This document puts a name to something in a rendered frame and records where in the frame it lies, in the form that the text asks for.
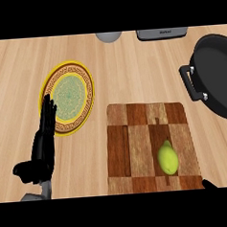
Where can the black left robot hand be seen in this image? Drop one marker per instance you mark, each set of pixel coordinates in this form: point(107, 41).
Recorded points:
point(44, 145)

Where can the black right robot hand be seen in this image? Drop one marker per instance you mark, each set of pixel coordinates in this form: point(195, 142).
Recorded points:
point(208, 185)

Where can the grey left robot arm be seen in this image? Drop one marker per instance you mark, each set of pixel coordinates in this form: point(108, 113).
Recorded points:
point(41, 192)

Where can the green pear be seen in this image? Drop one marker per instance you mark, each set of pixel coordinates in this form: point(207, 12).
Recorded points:
point(167, 158)

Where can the checkered wooden cutting board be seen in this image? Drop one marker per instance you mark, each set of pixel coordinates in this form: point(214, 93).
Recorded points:
point(143, 142)

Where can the black pot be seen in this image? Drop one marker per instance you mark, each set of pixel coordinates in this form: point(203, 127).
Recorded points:
point(215, 76)

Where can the yellow patterned round plate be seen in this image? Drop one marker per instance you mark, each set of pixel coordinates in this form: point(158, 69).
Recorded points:
point(68, 96)

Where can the grey rounded object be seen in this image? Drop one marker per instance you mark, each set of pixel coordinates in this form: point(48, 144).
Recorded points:
point(108, 36)

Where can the grey flat appliance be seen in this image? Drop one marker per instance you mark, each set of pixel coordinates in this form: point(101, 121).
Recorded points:
point(162, 33)

